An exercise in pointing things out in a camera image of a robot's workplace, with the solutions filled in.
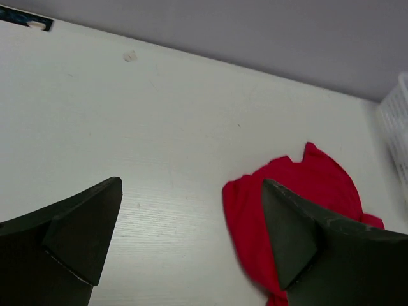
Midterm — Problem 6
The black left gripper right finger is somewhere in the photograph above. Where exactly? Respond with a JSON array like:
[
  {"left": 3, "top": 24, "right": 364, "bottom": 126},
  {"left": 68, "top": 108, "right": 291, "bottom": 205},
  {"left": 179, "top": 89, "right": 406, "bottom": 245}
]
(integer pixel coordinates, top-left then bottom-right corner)
[{"left": 261, "top": 179, "right": 407, "bottom": 305}]

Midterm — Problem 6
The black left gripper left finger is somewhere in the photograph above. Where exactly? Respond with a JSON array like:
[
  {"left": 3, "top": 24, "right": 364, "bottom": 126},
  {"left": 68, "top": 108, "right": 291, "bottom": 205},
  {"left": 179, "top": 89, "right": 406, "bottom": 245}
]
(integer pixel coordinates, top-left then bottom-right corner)
[{"left": 1, "top": 177, "right": 122, "bottom": 305}]

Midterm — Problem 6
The red t shirt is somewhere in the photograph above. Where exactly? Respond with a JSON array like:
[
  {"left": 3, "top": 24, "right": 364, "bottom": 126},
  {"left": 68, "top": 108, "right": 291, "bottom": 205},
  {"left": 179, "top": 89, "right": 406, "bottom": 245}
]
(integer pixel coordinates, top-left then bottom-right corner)
[{"left": 222, "top": 142, "right": 384, "bottom": 305}]

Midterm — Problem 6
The white plastic basket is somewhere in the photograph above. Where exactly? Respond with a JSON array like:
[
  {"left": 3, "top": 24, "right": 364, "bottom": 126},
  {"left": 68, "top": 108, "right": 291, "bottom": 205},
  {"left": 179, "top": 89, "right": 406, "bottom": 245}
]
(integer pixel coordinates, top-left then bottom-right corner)
[{"left": 375, "top": 71, "right": 408, "bottom": 186}]

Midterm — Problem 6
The clear tape piece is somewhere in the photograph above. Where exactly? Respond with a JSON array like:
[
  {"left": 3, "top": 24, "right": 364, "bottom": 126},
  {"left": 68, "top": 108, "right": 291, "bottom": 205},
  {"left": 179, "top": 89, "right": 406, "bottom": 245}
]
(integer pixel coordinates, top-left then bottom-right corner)
[{"left": 123, "top": 50, "right": 137, "bottom": 62}]

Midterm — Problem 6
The black blue sticker label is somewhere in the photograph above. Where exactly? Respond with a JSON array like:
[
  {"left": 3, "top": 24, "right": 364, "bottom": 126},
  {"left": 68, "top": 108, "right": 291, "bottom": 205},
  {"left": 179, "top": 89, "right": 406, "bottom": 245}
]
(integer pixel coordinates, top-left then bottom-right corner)
[{"left": 1, "top": 6, "right": 54, "bottom": 32}]

